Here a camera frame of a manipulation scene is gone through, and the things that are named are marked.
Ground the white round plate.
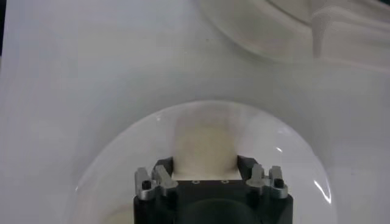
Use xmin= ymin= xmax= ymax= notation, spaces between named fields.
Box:
xmin=68 ymin=100 xmax=338 ymax=224

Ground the white steamed baozi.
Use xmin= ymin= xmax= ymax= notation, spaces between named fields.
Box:
xmin=172 ymin=121 xmax=244 ymax=180

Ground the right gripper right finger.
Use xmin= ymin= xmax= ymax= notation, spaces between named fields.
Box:
xmin=236 ymin=155 xmax=289 ymax=200

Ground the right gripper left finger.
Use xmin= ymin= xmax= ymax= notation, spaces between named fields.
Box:
xmin=134 ymin=156 xmax=179 ymax=201

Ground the cream electric cooking pot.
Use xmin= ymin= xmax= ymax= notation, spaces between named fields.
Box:
xmin=199 ymin=0 xmax=390 ymax=72

